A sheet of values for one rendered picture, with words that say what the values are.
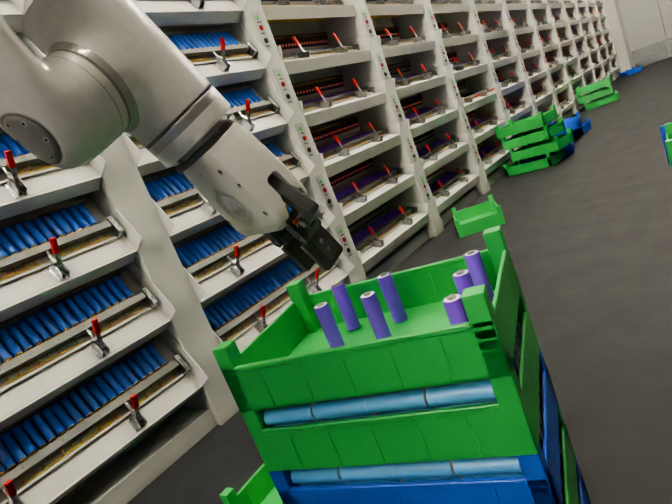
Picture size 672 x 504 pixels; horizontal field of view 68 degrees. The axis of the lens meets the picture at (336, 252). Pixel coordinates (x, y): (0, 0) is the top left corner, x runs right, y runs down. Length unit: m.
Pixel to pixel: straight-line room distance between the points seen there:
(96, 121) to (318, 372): 0.30
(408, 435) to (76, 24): 0.45
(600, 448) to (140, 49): 0.79
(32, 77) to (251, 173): 0.17
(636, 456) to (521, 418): 0.40
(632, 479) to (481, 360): 0.42
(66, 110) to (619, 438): 0.82
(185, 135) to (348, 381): 0.27
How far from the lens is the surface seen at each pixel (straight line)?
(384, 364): 0.48
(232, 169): 0.45
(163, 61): 0.46
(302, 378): 0.53
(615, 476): 0.84
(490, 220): 2.23
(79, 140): 0.42
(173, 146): 0.46
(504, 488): 0.54
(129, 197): 1.32
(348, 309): 0.65
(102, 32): 0.46
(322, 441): 0.56
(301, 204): 0.46
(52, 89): 0.41
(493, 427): 0.49
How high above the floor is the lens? 0.55
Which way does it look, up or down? 11 degrees down
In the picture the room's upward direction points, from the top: 22 degrees counter-clockwise
